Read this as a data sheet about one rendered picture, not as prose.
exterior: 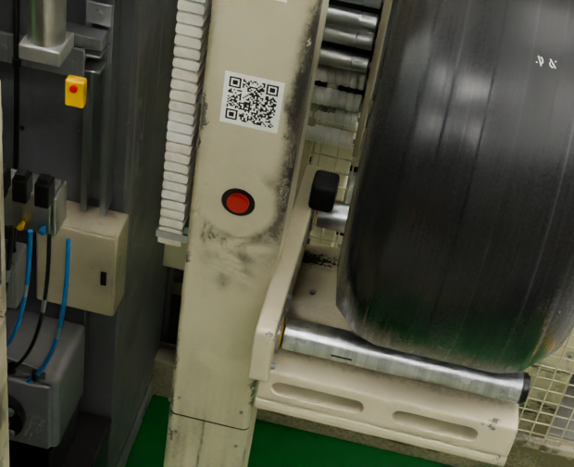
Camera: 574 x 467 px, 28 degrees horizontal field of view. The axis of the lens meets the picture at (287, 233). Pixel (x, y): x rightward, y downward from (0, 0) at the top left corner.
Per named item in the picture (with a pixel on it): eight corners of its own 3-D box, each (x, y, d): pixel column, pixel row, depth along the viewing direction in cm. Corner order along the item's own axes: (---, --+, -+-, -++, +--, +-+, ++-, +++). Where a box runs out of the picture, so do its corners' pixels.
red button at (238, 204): (225, 210, 155) (227, 193, 153) (228, 203, 157) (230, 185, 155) (246, 216, 155) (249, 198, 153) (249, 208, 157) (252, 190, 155)
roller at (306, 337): (271, 353, 160) (275, 330, 157) (278, 331, 163) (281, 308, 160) (521, 412, 157) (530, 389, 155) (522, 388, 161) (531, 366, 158)
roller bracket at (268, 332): (246, 381, 159) (255, 330, 152) (298, 209, 189) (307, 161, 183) (269, 386, 158) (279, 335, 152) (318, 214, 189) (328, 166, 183)
